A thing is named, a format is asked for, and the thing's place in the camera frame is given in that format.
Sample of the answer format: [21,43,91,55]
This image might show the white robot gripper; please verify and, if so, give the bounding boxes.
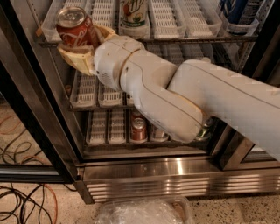
[57,24,144,91]

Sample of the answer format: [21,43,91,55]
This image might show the red coke can top shelf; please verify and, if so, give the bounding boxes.
[56,6,100,49]

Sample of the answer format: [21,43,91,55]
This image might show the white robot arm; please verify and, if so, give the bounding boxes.
[58,26,280,160]

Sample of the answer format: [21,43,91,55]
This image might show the white green soda can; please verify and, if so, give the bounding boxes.
[119,0,149,39]

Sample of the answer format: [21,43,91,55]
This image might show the red can bottom shelf rear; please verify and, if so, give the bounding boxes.
[130,108,144,120]

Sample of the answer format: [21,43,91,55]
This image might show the red can bottom shelf front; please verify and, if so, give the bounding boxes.
[130,117,148,143]

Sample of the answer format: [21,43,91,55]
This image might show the stainless steel fridge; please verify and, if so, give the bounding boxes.
[10,0,280,203]

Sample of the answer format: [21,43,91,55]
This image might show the clear water bottle middle shelf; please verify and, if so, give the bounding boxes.
[202,57,211,63]

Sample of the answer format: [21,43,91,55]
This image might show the open glass fridge door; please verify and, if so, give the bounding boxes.
[0,0,77,183]

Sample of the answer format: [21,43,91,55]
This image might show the green can bottom shelf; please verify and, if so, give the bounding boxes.
[195,117,214,142]

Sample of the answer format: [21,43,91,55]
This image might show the blue can top shelf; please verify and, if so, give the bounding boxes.
[219,0,263,36]

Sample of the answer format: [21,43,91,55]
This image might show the dark drink bottle white cap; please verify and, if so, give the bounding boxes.
[150,125,169,142]

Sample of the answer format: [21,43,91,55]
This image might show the clear plastic bin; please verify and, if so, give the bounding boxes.
[94,196,195,224]

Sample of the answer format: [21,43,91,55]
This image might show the top wire shelf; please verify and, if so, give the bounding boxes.
[38,34,260,49]

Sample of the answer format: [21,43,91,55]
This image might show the wire shelf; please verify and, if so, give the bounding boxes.
[85,141,209,148]
[38,34,260,49]
[68,105,135,111]

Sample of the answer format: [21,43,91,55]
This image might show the middle wire shelf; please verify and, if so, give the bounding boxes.
[68,105,135,111]

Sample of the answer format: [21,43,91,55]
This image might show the orange floor cable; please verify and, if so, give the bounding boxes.
[0,114,60,224]

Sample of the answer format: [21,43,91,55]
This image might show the bottom wire shelf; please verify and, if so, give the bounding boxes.
[85,141,209,148]

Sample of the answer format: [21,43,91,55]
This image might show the black floor cables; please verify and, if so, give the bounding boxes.
[0,128,77,224]

